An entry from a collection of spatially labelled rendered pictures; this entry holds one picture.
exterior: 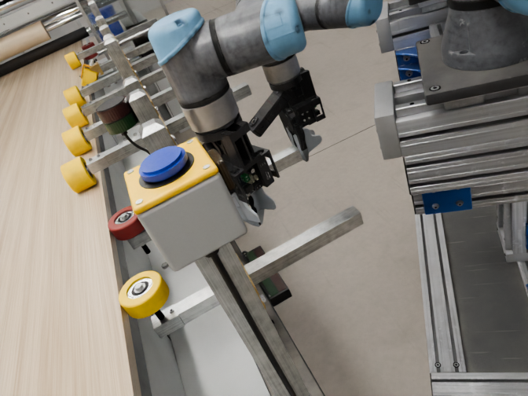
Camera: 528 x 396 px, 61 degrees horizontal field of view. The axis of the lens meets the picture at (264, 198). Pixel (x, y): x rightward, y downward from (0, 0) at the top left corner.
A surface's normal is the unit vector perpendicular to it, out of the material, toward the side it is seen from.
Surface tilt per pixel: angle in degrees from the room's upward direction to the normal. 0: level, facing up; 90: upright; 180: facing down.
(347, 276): 0
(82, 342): 0
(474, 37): 72
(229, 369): 0
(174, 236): 90
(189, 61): 83
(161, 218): 90
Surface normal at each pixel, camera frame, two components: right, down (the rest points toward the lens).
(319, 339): -0.32, -0.76
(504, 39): -0.18, 0.36
